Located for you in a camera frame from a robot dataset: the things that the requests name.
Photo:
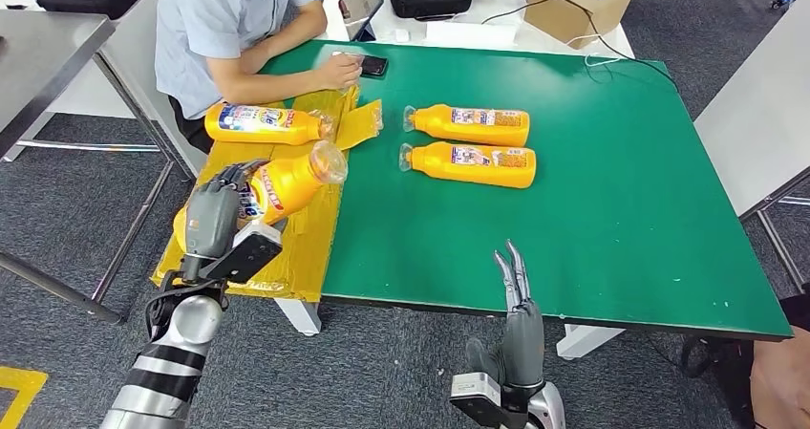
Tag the yellow taped cardboard mat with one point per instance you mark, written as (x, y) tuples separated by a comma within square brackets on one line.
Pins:
[(304, 255)]

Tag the orange detergent bottle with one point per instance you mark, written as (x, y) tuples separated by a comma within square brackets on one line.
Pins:
[(430, 162), (307, 128), (291, 182), (436, 125)]

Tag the yellow floor tape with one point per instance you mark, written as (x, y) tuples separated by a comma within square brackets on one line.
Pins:
[(25, 380)]

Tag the person's right forearm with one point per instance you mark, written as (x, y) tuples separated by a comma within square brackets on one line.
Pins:
[(266, 81)]

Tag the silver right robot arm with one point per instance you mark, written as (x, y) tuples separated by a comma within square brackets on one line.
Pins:
[(547, 410)]

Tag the brown cardboard box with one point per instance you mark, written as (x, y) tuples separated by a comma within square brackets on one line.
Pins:
[(573, 8)]

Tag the green table mat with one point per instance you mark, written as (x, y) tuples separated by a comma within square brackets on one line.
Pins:
[(633, 192)]

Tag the smartphone with red case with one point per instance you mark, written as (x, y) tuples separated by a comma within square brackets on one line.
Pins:
[(374, 65)]

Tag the person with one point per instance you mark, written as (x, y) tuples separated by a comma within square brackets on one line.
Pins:
[(215, 21), (781, 375)]

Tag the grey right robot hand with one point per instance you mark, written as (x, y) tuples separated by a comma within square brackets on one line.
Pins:
[(525, 350)]

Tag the light grey table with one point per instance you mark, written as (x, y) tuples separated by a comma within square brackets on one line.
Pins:
[(133, 65), (753, 116)]

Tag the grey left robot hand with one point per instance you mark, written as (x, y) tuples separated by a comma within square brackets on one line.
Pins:
[(212, 223)]

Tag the person's left forearm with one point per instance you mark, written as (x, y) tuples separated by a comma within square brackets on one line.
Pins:
[(297, 30)]

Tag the small white charger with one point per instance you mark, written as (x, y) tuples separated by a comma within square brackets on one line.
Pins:
[(401, 34)]

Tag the person's right hand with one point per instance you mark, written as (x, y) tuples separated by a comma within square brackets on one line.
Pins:
[(338, 73)]

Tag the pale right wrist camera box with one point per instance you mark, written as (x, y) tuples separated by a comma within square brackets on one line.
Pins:
[(474, 391)]

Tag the flat white box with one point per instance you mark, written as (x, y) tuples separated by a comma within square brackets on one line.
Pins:
[(471, 34)]

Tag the steel table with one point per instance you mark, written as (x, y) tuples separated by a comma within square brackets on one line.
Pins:
[(38, 53)]

